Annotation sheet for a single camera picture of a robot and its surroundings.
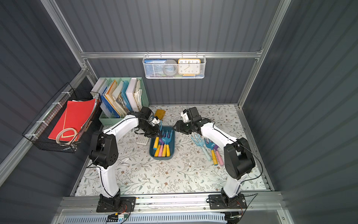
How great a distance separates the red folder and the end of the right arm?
49cm

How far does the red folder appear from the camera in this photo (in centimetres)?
70

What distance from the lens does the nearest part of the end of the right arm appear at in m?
0.66
